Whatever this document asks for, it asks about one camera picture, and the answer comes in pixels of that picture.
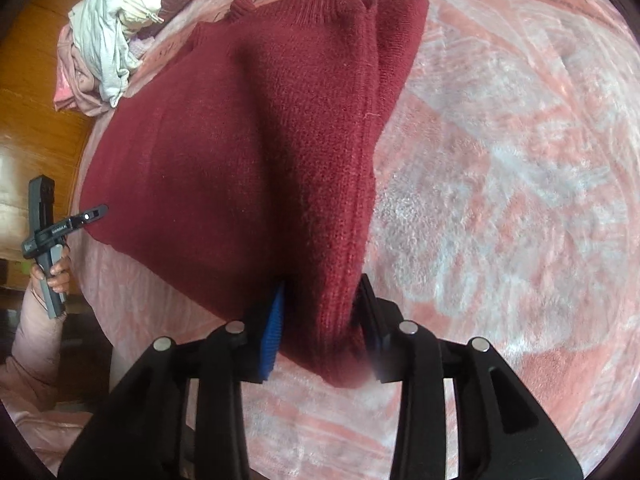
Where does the dark red knit sweater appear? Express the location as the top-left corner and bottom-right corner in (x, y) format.
(80, 0), (428, 388)

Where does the left forearm pink sleeve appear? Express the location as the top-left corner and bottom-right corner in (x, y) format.
(1, 287), (91, 474)

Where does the person's left hand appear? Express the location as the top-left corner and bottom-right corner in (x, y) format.
(30, 246), (70, 300)

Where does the wooden wardrobe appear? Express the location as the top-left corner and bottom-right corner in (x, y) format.
(1, 0), (93, 289)

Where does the pink garment pile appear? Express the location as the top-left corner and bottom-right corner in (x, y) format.
(53, 23), (151, 118)

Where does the white light-blue garment pile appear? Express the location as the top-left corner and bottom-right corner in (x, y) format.
(70, 0), (163, 107)

